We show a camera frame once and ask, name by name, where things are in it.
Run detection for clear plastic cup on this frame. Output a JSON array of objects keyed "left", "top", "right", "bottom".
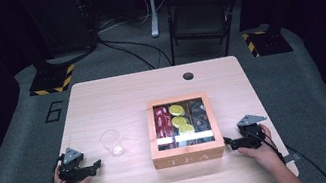
[{"left": 96, "top": 126, "right": 126, "bottom": 160}]

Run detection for grey table bracket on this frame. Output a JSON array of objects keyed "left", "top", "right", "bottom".
[{"left": 283, "top": 151, "right": 302, "bottom": 165}]

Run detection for red tea packets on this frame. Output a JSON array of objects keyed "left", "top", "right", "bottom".
[{"left": 151, "top": 104, "right": 175, "bottom": 140}]

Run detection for wooden tea box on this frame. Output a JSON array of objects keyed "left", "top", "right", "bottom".
[{"left": 141, "top": 89, "right": 228, "bottom": 171}]

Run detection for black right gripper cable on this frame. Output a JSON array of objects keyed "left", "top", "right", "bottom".
[{"left": 248, "top": 115, "right": 326, "bottom": 183}]

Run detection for person's right hand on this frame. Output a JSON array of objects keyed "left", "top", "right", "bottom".
[{"left": 233, "top": 120, "right": 286, "bottom": 178}]

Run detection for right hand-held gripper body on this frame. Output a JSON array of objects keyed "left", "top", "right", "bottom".
[{"left": 235, "top": 111, "right": 273, "bottom": 153}]

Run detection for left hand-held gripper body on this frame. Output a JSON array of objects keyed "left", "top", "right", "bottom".
[{"left": 54, "top": 144, "right": 91, "bottom": 183}]

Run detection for white floor cables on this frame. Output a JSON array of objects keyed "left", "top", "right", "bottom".
[{"left": 92, "top": 0, "right": 172, "bottom": 35}]

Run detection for black stand base striped edge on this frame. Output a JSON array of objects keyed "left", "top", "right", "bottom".
[
  {"left": 25, "top": 63, "right": 79, "bottom": 99},
  {"left": 240, "top": 24, "right": 295, "bottom": 61}
]

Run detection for black folding chair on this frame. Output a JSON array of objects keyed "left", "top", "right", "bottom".
[{"left": 160, "top": 0, "right": 248, "bottom": 66}]

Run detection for dark tea bags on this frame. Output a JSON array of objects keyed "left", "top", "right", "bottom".
[{"left": 186, "top": 96, "right": 213, "bottom": 134}]

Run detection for yellow-green tea bag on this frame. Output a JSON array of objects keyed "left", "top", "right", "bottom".
[
  {"left": 167, "top": 102, "right": 186, "bottom": 119},
  {"left": 176, "top": 122, "right": 197, "bottom": 136},
  {"left": 170, "top": 113, "right": 192, "bottom": 130}
]

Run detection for black floor cable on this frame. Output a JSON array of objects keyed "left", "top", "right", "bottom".
[
  {"left": 101, "top": 33, "right": 157, "bottom": 79},
  {"left": 96, "top": 27, "right": 175, "bottom": 79}
]

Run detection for black table grommet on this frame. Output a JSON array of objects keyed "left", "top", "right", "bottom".
[{"left": 181, "top": 70, "right": 195, "bottom": 83}]

